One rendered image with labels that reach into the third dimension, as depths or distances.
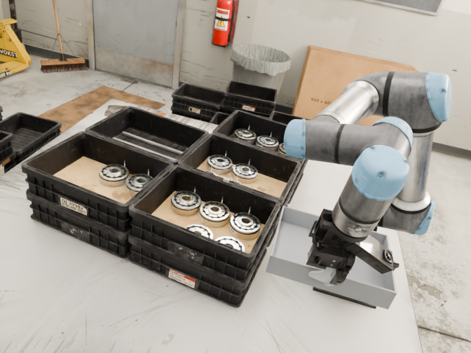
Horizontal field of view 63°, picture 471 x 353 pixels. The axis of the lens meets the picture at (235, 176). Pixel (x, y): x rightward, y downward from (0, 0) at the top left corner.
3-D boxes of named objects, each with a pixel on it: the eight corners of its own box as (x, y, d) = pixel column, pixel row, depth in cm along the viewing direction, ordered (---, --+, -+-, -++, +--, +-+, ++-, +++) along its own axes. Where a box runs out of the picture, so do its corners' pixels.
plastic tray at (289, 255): (380, 249, 99) (387, 234, 96) (387, 309, 82) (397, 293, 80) (278, 220, 102) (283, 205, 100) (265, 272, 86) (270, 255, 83)
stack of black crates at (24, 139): (26, 157, 259) (18, 111, 240) (66, 168, 256) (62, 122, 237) (-20, 189, 226) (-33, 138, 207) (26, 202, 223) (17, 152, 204)
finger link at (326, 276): (303, 277, 83) (315, 253, 77) (330, 284, 83) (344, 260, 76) (302, 290, 81) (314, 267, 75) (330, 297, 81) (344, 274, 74)
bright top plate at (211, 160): (235, 161, 160) (236, 160, 159) (226, 171, 151) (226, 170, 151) (214, 153, 162) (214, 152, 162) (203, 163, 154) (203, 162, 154)
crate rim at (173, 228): (280, 207, 130) (282, 202, 128) (251, 265, 105) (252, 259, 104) (175, 169, 139) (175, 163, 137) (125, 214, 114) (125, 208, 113)
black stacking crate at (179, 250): (273, 228, 135) (281, 203, 128) (244, 288, 111) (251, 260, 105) (173, 190, 144) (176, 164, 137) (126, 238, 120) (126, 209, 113)
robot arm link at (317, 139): (352, 66, 108) (280, 114, 70) (394, 67, 103) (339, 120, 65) (350, 106, 113) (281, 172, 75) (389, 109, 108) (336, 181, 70)
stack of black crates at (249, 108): (269, 139, 337) (280, 90, 312) (263, 157, 309) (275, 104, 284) (222, 128, 342) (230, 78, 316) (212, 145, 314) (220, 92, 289)
